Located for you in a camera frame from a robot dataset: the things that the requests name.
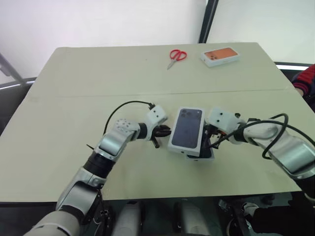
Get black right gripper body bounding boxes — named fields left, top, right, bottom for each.
left=203, top=125, right=223, bottom=148

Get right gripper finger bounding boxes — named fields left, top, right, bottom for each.
left=200, top=137, right=213, bottom=158

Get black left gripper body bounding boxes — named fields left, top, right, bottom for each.
left=152, top=124, right=166, bottom=139

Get white phone box base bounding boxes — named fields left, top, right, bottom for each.
left=183, top=145, right=215, bottom=162

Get orange printed phone box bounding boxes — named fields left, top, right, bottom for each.
left=199, top=47, right=241, bottom=68

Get white rounded leg cover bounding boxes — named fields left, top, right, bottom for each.
left=174, top=203, right=205, bottom=236
left=112, top=203, right=141, bottom=236

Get white sneaker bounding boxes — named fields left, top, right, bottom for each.
left=242, top=202, right=259, bottom=217

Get black trouser leg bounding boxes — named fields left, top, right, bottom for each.
left=251, top=206, right=300, bottom=236

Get black bar with white strip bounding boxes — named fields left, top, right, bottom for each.
left=274, top=61, right=315, bottom=71

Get person in striped sweater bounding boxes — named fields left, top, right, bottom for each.
left=292, top=63, right=315, bottom=99

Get black vertical pillar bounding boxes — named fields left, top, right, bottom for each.
left=198, top=0, right=219, bottom=44

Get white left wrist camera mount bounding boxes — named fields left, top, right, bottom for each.
left=143, top=105, right=168, bottom=141

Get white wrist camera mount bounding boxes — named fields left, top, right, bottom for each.
left=205, top=107, right=246, bottom=135
left=143, top=105, right=168, bottom=141

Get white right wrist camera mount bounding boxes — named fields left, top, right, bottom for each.
left=205, top=107, right=246, bottom=135

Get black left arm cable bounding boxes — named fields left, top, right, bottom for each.
left=102, top=100, right=155, bottom=136

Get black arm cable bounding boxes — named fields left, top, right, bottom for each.
left=210, top=113, right=315, bottom=160
left=102, top=100, right=155, bottom=136

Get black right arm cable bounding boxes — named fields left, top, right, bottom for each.
left=210, top=113, right=315, bottom=160

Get red handled scissors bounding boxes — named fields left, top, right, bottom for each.
left=166, top=49, right=188, bottom=71

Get grey metal frame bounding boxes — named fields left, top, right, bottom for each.
left=0, top=52, right=36, bottom=89

